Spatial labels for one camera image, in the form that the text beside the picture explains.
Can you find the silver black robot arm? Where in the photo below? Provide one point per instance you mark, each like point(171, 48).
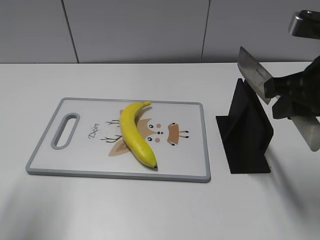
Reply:
point(305, 24)

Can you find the white-handled kitchen knife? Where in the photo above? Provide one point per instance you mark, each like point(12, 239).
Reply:
point(256, 75)

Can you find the black knife stand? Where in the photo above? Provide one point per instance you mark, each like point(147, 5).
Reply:
point(245, 132)

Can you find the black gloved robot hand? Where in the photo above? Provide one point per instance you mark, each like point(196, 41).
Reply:
point(299, 93)

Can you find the yellow plastic banana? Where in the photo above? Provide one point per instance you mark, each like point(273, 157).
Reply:
point(133, 138)

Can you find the white grey-rimmed cutting board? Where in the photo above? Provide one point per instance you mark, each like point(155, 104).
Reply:
point(83, 139)

